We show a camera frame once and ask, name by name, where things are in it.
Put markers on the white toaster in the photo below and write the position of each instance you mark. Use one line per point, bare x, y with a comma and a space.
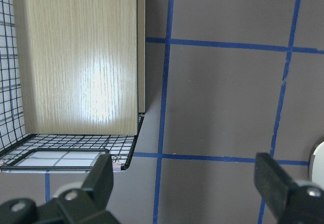
315, 169

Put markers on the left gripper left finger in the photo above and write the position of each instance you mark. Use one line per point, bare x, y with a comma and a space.
86, 204

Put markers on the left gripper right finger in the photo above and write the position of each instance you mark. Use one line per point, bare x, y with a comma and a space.
289, 200

